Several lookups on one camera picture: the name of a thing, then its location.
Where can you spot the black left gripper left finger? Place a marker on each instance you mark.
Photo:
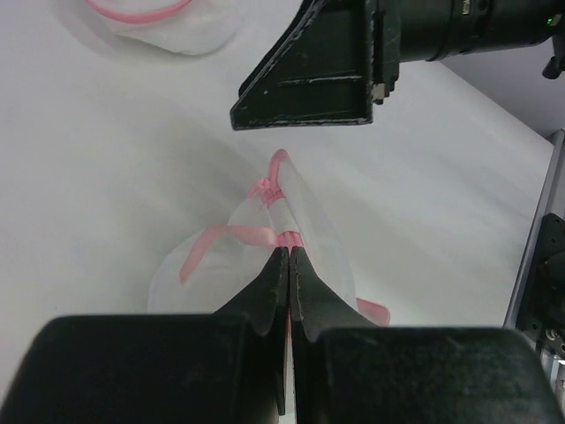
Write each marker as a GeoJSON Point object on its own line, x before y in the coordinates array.
{"type": "Point", "coordinates": [224, 367]}

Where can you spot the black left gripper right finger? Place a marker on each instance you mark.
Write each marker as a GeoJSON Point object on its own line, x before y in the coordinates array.
{"type": "Point", "coordinates": [349, 370]}

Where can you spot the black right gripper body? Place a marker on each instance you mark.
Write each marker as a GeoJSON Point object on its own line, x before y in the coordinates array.
{"type": "Point", "coordinates": [407, 31]}

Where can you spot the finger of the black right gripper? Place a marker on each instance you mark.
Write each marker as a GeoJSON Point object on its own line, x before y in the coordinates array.
{"type": "Point", "coordinates": [319, 72]}

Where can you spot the white mesh laundry bag front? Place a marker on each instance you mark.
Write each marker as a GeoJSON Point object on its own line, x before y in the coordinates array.
{"type": "Point", "coordinates": [213, 265]}

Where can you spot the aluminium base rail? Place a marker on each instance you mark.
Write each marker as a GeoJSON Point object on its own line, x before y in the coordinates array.
{"type": "Point", "coordinates": [551, 200]}

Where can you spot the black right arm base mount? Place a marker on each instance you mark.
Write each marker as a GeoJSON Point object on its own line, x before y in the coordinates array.
{"type": "Point", "coordinates": [541, 313]}

